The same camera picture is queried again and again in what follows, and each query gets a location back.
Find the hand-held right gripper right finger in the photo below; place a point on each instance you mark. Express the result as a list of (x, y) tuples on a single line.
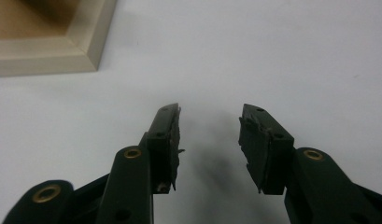
[(266, 149)]

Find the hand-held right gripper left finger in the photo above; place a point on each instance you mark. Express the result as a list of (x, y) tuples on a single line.
[(163, 146)]

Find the white table board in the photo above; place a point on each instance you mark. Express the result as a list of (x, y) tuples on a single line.
[(272, 46)]

